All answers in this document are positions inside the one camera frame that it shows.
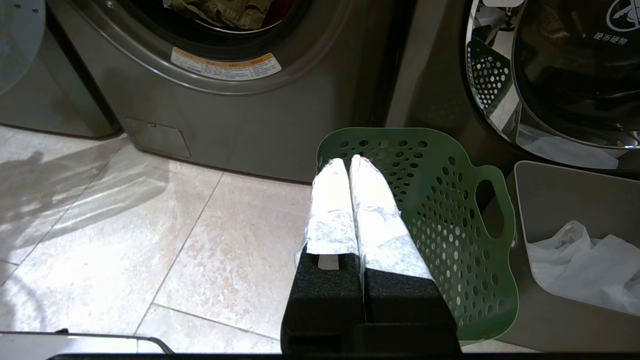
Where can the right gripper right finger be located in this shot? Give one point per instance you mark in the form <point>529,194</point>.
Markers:
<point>395,290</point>

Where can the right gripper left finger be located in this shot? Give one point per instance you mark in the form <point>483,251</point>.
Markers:
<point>327,290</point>

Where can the green perforated laundry basket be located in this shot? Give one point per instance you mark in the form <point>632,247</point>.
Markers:
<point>450,225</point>

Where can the grey front-load washing machine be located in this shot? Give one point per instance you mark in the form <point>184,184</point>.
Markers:
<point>240,90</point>

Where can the chrome-rimmed washer door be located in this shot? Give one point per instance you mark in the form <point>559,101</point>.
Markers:
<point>565,75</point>

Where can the olive clothes in drum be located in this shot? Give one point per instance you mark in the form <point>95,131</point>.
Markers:
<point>225,12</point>

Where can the translucent round washer door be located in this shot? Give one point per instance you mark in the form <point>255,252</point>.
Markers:
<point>17,40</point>

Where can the white plastic bag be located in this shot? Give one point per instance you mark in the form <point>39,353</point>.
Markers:
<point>585,270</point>

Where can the grey plastic bin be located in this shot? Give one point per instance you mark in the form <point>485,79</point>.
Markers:
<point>565,200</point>

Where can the grey appliance cabinet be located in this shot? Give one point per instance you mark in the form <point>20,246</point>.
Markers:
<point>55,95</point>

